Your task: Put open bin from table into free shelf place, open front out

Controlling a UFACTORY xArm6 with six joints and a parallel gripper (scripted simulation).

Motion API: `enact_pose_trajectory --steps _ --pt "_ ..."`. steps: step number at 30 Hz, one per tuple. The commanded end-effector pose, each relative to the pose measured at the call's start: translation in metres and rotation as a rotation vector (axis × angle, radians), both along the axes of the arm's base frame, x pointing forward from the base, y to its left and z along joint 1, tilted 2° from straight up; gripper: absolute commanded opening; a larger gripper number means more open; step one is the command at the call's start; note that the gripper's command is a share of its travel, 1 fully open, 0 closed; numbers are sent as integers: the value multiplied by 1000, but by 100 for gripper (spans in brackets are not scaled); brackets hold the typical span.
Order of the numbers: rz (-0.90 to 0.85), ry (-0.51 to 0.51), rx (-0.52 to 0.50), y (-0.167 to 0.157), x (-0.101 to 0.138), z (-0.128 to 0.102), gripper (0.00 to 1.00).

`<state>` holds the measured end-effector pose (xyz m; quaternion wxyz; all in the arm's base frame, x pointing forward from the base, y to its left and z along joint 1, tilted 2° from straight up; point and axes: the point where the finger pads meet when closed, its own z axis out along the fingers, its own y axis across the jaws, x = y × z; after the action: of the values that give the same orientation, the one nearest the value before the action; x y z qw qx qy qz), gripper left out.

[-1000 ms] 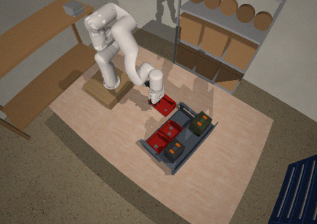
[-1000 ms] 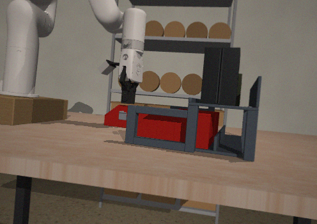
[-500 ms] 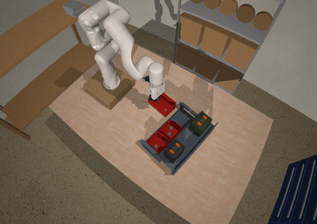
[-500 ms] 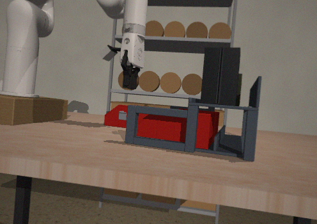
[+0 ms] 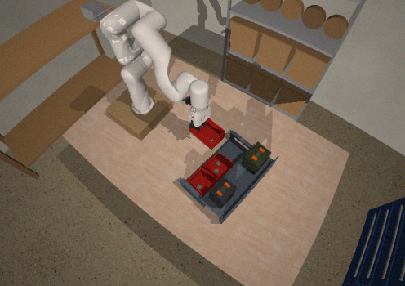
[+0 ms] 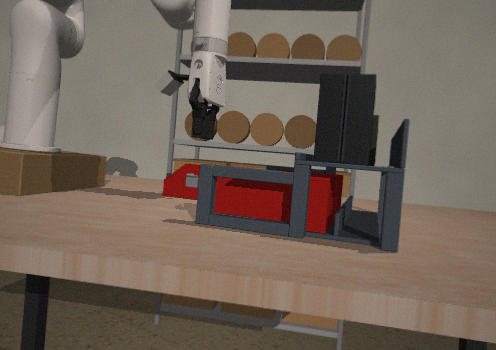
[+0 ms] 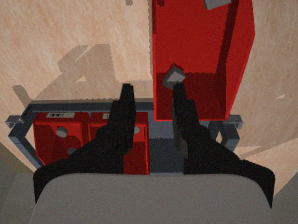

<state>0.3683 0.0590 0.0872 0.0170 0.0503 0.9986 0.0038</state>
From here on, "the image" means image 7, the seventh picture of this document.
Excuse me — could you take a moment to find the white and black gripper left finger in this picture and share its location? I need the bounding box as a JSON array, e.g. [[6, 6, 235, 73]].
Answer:
[[33, 83, 136, 203]]

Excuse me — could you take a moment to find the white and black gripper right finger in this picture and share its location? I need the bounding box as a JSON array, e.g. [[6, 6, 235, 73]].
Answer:
[[172, 83, 275, 208]]

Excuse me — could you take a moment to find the grey block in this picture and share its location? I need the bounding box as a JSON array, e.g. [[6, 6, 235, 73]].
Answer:
[[203, 0, 232, 10], [163, 66, 185, 90]]

